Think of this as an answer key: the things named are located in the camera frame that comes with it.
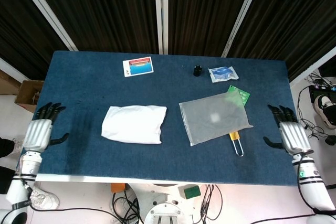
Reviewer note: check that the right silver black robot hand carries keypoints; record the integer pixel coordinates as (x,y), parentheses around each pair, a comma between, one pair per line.
(294,137)

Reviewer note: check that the green foil packet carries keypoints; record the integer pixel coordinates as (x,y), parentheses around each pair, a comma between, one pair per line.
(244,96)

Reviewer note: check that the small black cylinder cap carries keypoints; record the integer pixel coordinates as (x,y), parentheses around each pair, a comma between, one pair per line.
(197,70)

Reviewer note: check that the white patterned sneaker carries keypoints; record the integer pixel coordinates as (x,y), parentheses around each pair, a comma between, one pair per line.
(46,199)

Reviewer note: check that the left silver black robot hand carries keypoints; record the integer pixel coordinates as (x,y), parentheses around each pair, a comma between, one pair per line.
(36,136)

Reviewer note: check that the black pleated curtain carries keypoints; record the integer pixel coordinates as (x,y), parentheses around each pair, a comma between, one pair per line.
(294,19)
(204,11)
(23,24)
(105,11)

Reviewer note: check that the flat brown cardboard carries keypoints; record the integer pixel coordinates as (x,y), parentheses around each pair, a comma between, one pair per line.
(8,83)

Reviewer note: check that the clear plastic zip bag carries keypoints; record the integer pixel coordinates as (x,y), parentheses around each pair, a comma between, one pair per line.
(210,119)

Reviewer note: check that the orange box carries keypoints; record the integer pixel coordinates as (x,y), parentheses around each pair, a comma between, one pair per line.
(118,187)

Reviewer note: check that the black round floor object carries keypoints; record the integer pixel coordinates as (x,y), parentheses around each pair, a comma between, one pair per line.
(330,140)

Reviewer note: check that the yellow long-shackle padlock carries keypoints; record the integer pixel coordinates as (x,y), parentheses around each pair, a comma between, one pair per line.
(234,136)

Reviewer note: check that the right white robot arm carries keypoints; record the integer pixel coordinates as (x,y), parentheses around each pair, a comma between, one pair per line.
(312,182)

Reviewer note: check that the blue felt table mat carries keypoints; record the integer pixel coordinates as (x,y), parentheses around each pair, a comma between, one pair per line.
(78,90)

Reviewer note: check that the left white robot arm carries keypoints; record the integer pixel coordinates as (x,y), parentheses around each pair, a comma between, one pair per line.
(27,166)

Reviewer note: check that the black and white sneaker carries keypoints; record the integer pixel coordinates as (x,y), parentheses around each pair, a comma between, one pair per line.
(326,107)

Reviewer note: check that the white frame post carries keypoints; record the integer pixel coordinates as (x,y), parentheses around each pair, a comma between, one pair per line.
(312,68)
(10,68)
(161,11)
(44,9)
(242,14)

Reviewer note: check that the white shoe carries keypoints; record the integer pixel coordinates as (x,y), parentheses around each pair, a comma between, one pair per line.
(18,142)

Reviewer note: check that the open cardboard box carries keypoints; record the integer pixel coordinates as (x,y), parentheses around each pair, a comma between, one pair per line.
(26,96)

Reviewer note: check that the green topped block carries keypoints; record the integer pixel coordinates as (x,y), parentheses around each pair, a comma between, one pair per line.
(191,192)

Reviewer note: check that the blue red picture card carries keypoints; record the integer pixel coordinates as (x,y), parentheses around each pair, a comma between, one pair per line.
(139,66)

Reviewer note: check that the black trouser leg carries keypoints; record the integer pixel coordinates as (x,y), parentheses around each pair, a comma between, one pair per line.
(5,147)
(6,179)

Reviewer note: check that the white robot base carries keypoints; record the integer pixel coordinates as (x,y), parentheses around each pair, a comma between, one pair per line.
(164,211)

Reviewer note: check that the blue white plastic packet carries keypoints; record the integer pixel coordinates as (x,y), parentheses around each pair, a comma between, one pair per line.
(222,74)

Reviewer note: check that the black electronic device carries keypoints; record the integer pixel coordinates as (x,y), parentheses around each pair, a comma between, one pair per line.
(319,93)

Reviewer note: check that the white garment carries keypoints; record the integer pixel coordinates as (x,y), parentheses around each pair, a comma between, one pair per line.
(134,124)

